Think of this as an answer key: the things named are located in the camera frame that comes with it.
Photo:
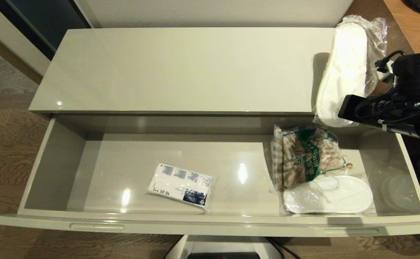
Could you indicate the green brown snack bag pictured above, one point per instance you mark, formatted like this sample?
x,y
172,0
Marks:
x,y
303,158

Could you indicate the glossy grey cabinet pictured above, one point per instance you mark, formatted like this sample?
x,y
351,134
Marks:
x,y
177,72

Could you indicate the white slippers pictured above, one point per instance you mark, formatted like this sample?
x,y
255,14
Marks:
x,y
328,196
346,64

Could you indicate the brown wooden desk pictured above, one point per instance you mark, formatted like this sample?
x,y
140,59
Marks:
x,y
418,32

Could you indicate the white slippers in flat bag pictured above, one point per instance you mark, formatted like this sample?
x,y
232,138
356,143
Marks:
x,y
328,196

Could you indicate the white tissue pack blue print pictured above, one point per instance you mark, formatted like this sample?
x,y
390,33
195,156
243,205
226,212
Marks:
x,y
179,183

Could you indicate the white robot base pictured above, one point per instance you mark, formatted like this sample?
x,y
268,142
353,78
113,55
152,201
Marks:
x,y
224,244

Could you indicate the dark glass door panel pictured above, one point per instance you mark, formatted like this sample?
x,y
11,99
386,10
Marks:
x,y
44,21

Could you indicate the open grey drawer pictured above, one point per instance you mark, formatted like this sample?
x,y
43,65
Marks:
x,y
51,172

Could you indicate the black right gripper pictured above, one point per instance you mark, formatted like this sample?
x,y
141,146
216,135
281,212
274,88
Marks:
x,y
366,115

